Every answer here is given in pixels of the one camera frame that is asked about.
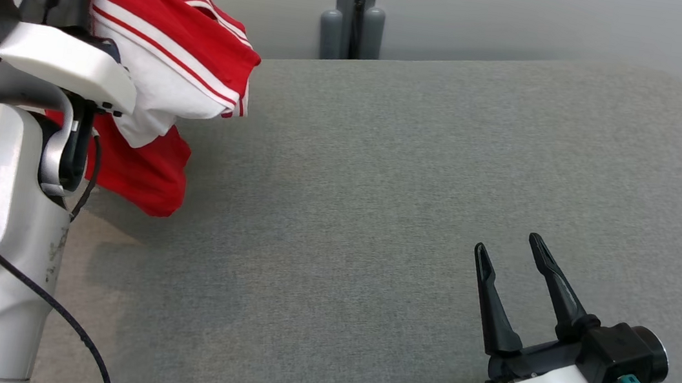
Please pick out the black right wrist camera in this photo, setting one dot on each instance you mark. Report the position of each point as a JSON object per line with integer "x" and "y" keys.
{"x": 613, "y": 355}

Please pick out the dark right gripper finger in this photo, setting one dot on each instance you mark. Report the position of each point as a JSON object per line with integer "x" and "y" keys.
{"x": 495, "y": 314}
{"x": 561, "y": 303}

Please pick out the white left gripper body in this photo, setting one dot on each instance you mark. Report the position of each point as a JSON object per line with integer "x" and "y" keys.
{"x": 58, "y": 59}

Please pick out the red shirt with white sleeves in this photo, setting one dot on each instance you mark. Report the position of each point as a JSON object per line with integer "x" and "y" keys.
{"x": 163, "y": 0}

